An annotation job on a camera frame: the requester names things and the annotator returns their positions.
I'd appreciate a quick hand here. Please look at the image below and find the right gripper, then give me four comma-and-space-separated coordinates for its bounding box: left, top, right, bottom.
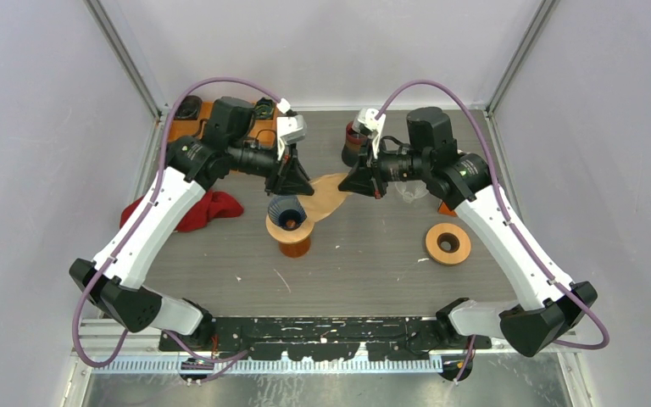
338, 135, 430, 199

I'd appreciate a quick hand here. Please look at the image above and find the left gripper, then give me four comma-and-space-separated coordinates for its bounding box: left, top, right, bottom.
228, 137, 315, 198

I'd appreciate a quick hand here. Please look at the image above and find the blue glass dripper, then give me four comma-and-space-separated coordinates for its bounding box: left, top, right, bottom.
267, 195, 307, 231

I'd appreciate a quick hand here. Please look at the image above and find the brown paper coffee filter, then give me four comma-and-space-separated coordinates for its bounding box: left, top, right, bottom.
298, 173, 351, 222

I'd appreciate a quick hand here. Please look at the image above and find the wooden dripper ring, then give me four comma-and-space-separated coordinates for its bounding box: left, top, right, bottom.
264, 213, 316, 245
425, 222, 472, 267

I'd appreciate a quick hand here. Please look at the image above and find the orange glass carafe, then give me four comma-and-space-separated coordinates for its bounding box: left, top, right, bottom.
278, 237, 311, 259

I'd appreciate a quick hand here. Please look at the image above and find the orange coffee filter box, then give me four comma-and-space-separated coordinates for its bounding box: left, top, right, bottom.
437, 202, 457, 217

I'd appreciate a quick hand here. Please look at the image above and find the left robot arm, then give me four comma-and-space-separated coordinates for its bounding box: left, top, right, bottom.
70, 97, 314, 350

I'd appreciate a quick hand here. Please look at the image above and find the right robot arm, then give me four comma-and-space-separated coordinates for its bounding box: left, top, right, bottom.
338, 107, 598, 357

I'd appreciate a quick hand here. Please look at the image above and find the clear glass dripper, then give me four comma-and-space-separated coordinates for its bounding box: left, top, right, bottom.
394, 181, 429, 204

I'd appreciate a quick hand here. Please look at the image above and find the red black carafe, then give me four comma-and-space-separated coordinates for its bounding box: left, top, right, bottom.
341, 121, 368, 167

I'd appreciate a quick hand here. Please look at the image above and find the green coil top right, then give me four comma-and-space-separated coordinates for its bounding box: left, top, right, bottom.
253, 97, 275, 120

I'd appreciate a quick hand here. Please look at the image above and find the red cloth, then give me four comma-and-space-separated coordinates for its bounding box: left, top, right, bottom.
120, 189, 245, 234

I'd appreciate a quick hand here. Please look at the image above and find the orange wooden compartment tray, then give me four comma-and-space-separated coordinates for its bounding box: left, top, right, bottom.
169, 102, 280, 147

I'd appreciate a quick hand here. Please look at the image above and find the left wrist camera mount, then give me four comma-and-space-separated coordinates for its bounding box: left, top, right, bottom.
275, 98, 307, 161

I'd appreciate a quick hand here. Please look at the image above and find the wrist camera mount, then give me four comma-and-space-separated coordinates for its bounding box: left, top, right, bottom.
275, 98, 307, 161
353, 108, 386, 159

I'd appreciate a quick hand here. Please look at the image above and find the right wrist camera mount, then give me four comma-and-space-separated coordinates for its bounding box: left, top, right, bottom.
353, 108, 386, 159

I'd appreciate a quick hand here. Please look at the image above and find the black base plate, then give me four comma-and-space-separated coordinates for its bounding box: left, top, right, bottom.
186, 316, 469, 362

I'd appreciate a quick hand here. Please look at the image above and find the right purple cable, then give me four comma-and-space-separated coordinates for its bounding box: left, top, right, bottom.
373, 79, 611, 383

